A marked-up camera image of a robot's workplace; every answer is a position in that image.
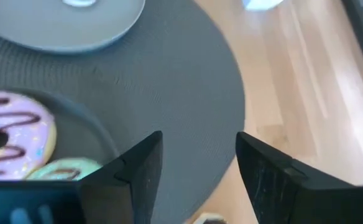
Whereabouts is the dark grey plate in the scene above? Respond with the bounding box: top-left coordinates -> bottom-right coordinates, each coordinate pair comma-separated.
0,86 -> 120,183

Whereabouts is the large pink iced donut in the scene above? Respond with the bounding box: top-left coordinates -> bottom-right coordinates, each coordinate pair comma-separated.
0,89 -> 58,182

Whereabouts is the large green iced donut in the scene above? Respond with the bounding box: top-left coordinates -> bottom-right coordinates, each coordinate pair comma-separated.
25,157 -> 104,182

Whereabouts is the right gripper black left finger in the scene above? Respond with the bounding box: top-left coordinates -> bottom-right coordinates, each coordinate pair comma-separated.
78,130 -> 164,224

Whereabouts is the light grey plate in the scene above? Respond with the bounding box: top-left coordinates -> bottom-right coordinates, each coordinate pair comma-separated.
0,0 -> 147,54

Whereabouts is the grey woven oval placemat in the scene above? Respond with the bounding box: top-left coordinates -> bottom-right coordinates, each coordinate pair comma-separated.
0,0 -> 246,224

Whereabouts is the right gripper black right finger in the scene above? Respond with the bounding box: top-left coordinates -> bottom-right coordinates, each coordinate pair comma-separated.
236,131 -> 363,224

